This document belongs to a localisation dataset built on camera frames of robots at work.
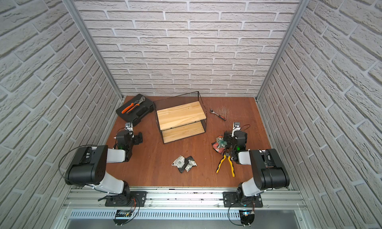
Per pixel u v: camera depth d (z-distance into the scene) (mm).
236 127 799
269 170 443
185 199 759
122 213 726
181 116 882
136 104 1060
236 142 712
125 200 678
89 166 457
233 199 738
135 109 1036
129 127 826
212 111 1096
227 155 875
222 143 887
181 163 850
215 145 898
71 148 757
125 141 708
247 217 697
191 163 853
